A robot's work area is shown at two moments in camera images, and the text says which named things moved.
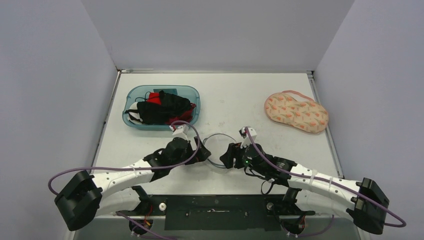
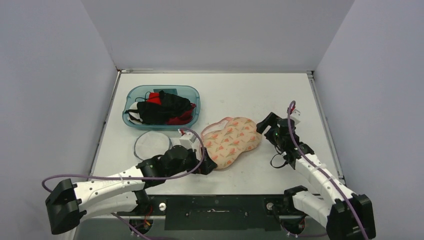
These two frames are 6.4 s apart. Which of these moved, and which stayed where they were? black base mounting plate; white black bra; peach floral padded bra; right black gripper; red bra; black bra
Moved: right black gripper; peach floral padded bra
Stayed: red bra; black base mounting plate; black bra; white black bra
